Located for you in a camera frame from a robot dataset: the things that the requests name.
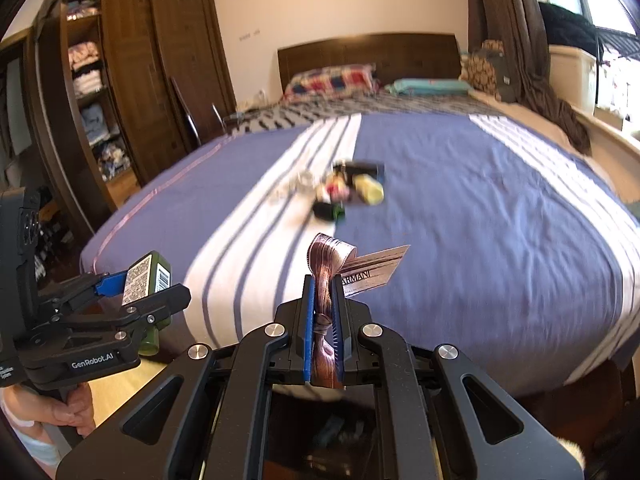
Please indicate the black and green item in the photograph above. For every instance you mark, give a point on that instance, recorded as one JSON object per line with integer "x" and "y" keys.
{"x": 325, "y": 210}

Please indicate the white storage box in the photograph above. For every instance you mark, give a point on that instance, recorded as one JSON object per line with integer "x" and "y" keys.
{"x": 570, "y": 80}

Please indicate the teal pillow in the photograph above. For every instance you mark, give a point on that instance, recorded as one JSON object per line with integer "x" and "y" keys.
{"x": 430, "y": 86}

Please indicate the brown curtain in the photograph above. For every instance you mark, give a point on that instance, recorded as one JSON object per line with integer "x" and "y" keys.
{"x": 505, "y": 10}

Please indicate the person's left hand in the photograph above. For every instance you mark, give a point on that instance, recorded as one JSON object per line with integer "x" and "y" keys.
{"x": 75, "y": 415}

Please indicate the plaid pillow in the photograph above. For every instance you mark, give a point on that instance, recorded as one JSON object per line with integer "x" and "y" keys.
{"x": 330, "y": 82}

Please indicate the blue white striped blanket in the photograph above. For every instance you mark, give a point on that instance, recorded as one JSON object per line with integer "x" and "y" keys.
{"x": 450, "y": 210}

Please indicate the grey patterned bedsheet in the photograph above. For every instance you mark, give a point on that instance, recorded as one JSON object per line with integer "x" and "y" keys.
{"x": 400, "y": 105}

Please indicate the wooden headboard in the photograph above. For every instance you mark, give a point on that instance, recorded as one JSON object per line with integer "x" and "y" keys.
{"x": 400, "y": 55}

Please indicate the green bottle with white label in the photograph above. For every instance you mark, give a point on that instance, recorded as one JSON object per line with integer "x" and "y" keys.
{"x": 160, "y": 267}

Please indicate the pink white folded clothes stack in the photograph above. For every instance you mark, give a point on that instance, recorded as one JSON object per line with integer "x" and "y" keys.
{"x": 82, "y": 55}

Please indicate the person's left forearm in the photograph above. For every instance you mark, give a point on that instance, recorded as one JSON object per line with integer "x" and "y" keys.
{"x": 35, "y": 450}

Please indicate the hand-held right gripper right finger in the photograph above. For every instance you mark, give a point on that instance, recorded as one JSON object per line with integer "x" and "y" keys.
{"x": 341, "y": 330}

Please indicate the dark wooden wardrobe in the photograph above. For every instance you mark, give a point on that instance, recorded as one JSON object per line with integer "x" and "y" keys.
{"x": 150, "y": 60}

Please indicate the brown satin ribbon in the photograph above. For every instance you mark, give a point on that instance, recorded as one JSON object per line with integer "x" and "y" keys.
{"x": 325, "y": 260}

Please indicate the light blue folded clothes stack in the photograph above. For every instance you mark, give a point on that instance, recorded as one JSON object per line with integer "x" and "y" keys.
{"x": 95, "y": 122}

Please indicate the colourful folded clothes stack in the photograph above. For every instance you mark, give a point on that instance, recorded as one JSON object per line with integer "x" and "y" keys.
{"x": 112, "y": 159}

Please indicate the yellow bottle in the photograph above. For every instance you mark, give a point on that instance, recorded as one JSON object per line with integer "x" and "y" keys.
{"x": 369, "y": 189}

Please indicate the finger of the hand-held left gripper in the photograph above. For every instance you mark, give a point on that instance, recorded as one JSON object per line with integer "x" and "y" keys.
{"x": 165, "y": 300}
{"x": 112, "y": 284}

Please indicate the chrome frame chair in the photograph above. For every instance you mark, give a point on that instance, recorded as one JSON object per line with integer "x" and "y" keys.
{"x": 217, "y": 115}

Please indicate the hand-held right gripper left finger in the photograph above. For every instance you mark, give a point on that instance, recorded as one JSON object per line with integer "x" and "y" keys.
{"x": 309, "y": 330}

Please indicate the brown patterned cushion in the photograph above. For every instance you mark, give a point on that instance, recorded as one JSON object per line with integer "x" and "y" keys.
{"x": 475, "y": 72}

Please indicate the small colourful packet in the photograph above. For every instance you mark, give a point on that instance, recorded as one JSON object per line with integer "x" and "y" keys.
{"x": 334, "y": 187}

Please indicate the clear plastic case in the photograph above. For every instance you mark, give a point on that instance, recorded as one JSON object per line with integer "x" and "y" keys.
{"x": 295, "y": 185}

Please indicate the black cloth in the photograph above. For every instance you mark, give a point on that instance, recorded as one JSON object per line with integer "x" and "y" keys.
{"x": 565, "y": 27}

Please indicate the black packet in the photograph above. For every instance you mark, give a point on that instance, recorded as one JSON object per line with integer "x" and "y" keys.
{"x": 367, "y": 167}

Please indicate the grey backpack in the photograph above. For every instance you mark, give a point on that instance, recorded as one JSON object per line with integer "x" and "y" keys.
{"x": 504, "y": 77}

